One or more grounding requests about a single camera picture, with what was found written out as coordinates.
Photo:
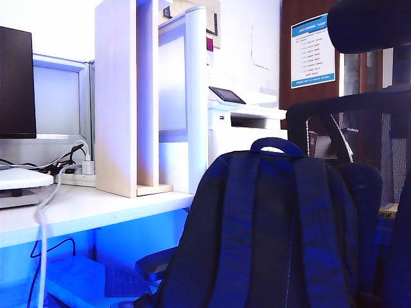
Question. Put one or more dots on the dark blue backpack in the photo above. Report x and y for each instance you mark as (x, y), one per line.
(273, 224)

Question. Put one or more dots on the light wooden desk organizer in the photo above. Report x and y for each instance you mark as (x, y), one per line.
(115, 96)

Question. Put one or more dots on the black mesh office chair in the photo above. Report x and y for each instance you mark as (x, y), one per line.
(353, 99)

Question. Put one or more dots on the grey framed desk partition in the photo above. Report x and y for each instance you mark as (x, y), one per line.
(56, 99)

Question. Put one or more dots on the dark chair headrest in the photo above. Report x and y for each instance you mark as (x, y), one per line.
(363, 25)

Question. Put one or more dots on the white office printer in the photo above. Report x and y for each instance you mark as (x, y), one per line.
(221, 134)

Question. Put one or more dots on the dark printer touch panel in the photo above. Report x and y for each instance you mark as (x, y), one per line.
(228, 95)

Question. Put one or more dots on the magenta sticker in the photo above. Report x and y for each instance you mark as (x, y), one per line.
(210, 44)

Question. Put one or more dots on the white charger adapter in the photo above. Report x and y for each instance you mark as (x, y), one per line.
(88, 167)

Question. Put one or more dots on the brown wooden door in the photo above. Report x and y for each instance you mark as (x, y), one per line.
(285, 64)

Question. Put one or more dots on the white power strip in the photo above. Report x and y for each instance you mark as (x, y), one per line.
(77, 179)

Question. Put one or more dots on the computer keyboard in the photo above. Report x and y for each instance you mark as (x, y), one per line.
(125, 282)

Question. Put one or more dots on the pull-out keyboard tray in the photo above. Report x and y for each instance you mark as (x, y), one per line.
(77, 276)

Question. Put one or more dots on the white monitor riser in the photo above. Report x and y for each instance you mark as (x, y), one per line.
(22, 178)

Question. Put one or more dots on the black computer monitor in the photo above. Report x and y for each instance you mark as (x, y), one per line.
(16, 83)

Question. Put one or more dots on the white rounded partition post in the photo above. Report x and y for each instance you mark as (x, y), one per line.
(196, 96)

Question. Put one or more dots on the black picture frame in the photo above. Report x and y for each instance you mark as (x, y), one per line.
(216, 25)

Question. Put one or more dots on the blue bordered wall poster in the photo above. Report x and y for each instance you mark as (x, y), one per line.
(313, 51)

